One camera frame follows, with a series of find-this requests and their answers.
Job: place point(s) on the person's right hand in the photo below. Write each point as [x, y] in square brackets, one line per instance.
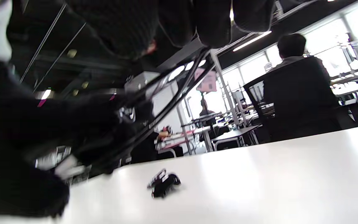
[126, 25]

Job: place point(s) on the black office chair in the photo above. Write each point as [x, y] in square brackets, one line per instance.
[300, 102]

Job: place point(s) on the grey office desk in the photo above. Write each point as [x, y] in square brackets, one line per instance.
[228, 137]

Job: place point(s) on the metal equipment rack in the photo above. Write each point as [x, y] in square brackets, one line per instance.
[357, 77]

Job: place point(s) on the black thin-armed sunglasses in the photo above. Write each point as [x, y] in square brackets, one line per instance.
[197, 79]

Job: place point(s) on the red-edged desk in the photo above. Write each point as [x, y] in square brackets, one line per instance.
[179, 140]

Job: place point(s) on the long ceiling light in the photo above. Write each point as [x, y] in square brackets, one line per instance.
[252, 40]

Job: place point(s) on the pink-screen monitor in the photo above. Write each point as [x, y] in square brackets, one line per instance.
[208, 82]

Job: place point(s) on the person's left hand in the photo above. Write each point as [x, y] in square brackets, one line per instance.
[17, 130]

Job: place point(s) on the black sunglasses gold metal bridge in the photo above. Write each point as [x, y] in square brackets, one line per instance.
[163, 186]

